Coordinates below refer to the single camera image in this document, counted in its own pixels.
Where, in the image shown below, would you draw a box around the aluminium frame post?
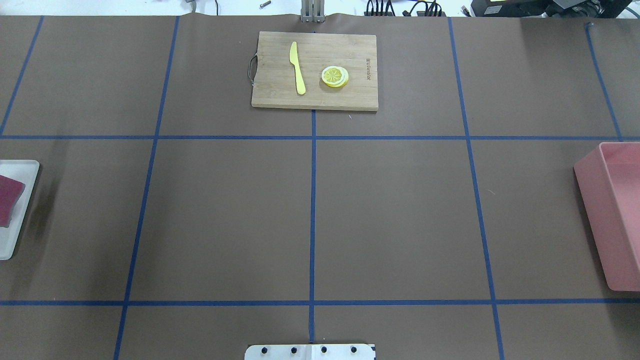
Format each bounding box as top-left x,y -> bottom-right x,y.
301,0 -> 326,24

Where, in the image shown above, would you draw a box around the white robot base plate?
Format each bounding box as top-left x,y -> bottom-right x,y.
244,343 -> 377,360

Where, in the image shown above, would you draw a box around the yellow lemon slices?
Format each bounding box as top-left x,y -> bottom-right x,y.
321,65 -> 350,88

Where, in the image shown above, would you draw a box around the yellow plastic knife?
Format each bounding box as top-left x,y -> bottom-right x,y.
288,41 -> 307,96

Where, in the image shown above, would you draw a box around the bamboo cutting board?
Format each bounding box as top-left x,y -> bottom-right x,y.
251,30 -> 379,112

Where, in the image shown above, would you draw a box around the pink towel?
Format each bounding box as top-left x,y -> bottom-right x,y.
0,175 -> 26,228

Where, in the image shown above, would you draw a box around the black power strip with cables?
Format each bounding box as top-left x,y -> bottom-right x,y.
362,0 -> 446,18

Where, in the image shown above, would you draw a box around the white rectangular tray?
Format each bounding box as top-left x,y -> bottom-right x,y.
0,159 -> 40,261

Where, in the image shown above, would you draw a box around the pink plastic bin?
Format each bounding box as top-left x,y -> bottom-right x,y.
573,142 -> 640,292

